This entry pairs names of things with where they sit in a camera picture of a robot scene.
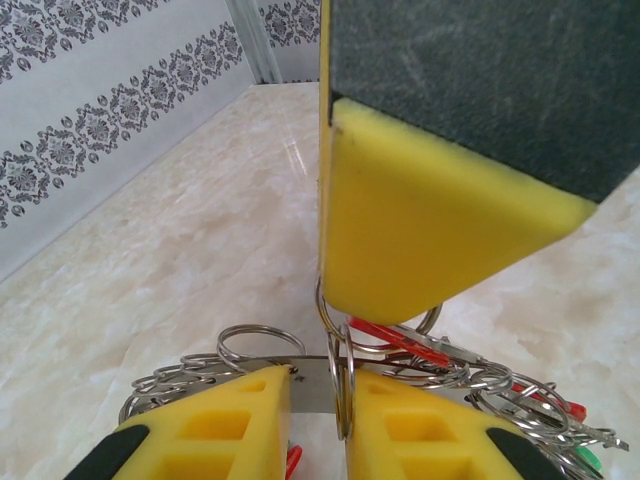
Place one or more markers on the red framed key tag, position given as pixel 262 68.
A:
pixel 575 411

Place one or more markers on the right aluminium corner post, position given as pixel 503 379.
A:
pixel 255 40

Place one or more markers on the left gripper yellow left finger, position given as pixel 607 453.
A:
pixel 270 395

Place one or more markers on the solid red key tag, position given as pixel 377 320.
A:
pixel 400 340

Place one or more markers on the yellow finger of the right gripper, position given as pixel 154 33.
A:
pixel 425 225

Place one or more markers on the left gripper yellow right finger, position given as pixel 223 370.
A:
pixel 370 400

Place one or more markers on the green key tag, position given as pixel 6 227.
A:
pixel 589 457

